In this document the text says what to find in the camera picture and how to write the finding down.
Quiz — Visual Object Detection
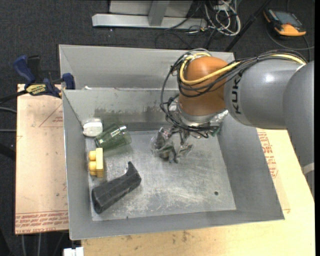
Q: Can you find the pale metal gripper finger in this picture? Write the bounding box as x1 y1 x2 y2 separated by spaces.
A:
151 128 168 157
174 142 194 163

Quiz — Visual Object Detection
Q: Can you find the grey metal bin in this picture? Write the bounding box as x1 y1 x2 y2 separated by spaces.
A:
58 44 286 241

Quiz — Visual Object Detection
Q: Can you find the green clear glass cup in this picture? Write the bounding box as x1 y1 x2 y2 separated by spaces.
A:
94 122 133 152

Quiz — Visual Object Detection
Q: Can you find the yellow toy building block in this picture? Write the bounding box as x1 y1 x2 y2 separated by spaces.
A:
87 147 105 179

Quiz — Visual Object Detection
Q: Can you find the white plastic box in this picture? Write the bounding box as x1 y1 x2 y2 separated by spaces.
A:
82 118 104 138

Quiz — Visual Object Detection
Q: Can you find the brown cardboard board red print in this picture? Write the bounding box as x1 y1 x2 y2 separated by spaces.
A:
14 83 292 235

